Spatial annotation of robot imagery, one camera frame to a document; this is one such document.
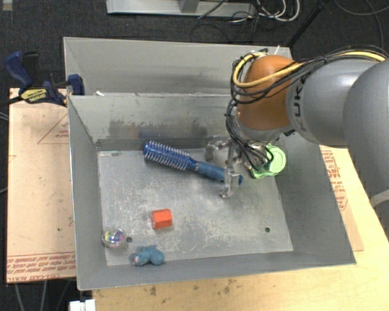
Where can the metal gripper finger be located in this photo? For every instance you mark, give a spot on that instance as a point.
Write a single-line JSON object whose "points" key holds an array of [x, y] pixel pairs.
{"points": [[229, 183], [210, 149]]}

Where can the light green plastic cup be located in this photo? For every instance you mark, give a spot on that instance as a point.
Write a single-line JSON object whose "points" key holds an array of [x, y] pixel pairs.
{"points": [[275, 162]]}

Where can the blue hairbrush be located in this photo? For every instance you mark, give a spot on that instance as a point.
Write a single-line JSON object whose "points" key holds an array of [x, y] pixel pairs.
{"points": [[172, 157]]}

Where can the grey metal bin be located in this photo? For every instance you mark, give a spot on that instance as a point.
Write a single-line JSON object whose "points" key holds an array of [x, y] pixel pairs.
{"points": [[181, 206]]}

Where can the orange block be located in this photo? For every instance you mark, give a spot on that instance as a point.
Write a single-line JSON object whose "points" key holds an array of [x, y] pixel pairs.
{"points": [[162, 219]]}

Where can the blue toy animal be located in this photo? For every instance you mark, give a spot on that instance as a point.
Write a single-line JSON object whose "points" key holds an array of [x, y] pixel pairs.
{"points": [[147, 256]]}

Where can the clear iridescent glass ball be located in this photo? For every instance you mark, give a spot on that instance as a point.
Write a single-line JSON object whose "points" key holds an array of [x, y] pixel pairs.
{"points": [[114, 237]]}

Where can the brown cardboard board red print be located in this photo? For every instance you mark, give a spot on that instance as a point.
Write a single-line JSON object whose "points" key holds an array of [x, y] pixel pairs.
{"points": [[39, 180]]}

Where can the black cylinder on white bracket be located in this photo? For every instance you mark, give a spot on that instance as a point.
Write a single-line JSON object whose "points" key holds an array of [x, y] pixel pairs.
{"points": [[289, 132]]}

